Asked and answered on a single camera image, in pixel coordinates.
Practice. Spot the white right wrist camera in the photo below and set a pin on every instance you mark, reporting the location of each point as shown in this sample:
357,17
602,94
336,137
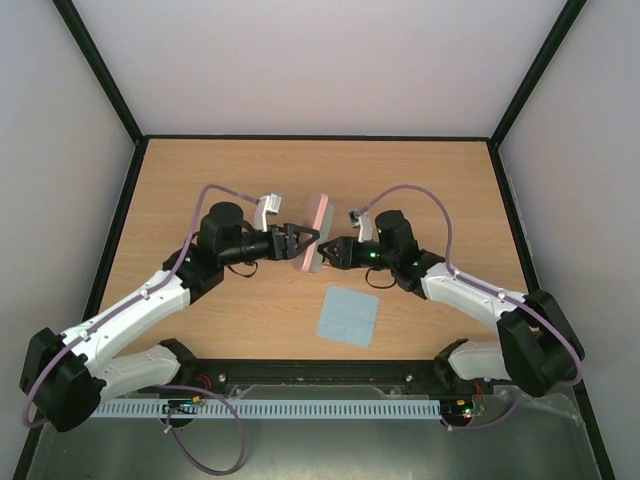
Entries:
362,222

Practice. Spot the light blue cleaning cloth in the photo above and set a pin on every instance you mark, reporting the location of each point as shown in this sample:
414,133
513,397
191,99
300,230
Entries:
348,317

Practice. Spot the grey metal front plate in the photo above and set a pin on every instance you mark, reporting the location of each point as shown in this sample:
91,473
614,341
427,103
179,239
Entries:
515,438

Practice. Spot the pink glasses case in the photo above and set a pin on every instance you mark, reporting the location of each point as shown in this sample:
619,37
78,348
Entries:
317,221

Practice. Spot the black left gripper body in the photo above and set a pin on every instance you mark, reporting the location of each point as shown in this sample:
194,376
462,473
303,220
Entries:
239,253

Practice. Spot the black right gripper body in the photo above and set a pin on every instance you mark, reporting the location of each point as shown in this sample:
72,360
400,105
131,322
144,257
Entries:
343,252

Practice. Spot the black front mounting rail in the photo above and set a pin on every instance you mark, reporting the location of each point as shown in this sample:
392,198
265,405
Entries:
432,378

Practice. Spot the black frame corner post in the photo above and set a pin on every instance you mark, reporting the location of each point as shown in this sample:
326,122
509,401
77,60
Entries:
551,44

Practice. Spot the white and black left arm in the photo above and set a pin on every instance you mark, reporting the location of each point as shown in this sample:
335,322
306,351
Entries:
67,376

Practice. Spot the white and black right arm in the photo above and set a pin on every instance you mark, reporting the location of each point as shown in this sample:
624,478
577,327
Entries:
536,347

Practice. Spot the white slotted cable duct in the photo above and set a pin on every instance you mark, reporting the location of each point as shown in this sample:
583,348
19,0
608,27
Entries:
271,409

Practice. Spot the black left corner post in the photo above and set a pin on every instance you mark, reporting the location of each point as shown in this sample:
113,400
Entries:
87,46

